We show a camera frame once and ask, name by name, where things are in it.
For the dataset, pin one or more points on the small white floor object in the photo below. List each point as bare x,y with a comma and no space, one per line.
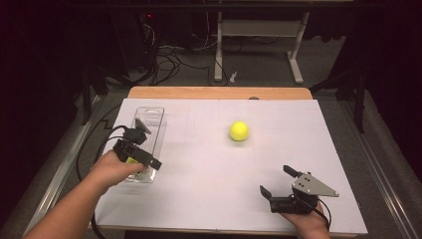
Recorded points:
233,77

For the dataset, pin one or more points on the wooden table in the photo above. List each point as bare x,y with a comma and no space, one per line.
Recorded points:
215,93

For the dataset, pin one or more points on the dark computer tower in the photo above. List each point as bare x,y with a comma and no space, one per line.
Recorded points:
142,40

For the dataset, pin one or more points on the white table cover sheet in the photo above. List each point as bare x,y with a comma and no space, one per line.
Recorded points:
205,186

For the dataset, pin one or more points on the white metal desk frame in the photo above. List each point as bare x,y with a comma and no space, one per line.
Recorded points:
262,28

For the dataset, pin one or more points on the clear plastic container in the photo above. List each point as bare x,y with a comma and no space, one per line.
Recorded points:
154,116

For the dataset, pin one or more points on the black stand legs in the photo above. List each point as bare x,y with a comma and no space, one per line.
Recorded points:
87,96
359,106

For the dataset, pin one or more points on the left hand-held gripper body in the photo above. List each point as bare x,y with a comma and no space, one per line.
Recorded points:
131,147

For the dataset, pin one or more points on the aluminium floor rail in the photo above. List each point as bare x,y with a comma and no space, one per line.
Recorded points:
381,176
56,179

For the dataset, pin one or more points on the yellow tennis ball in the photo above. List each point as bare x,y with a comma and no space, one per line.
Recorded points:
239,130
131,161

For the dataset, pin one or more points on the person's right hand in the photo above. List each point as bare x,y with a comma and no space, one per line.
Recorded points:
310,225

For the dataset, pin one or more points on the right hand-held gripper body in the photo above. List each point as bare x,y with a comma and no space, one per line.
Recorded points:
308,186

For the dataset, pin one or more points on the person's left hand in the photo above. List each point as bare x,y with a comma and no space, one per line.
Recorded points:
111,171

